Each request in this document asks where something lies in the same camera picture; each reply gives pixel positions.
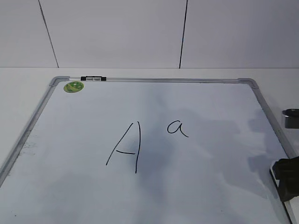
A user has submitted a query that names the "round green magnet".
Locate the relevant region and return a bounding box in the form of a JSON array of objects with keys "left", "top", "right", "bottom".
[{"left": 64, "top": 81, "right": 84, "bottom": 93}]

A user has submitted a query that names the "white board eraser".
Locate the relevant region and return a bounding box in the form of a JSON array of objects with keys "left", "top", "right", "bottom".
[{"left": 270, "top": 163, "right": 299, "bottom": 224}]

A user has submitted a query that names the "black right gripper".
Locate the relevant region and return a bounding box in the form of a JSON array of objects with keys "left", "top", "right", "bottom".
[{"left": 272, "top": 157, "right": 299, "bottom": 202}]

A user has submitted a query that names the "black and clear frame clip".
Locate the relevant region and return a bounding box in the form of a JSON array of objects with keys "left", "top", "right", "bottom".
[{"left": 80, "top": 76, "right": 107, "bottom": 82}]

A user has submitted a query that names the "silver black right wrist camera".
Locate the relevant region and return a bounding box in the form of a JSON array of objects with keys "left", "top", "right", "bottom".
[{"left": 282, "top": 108, "right": 299, "bottom": 129}]

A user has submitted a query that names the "white board with aluminium frame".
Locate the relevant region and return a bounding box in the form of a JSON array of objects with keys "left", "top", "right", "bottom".
[{"left": 0, "top": 77, "right": 298, "bottom": 224}]

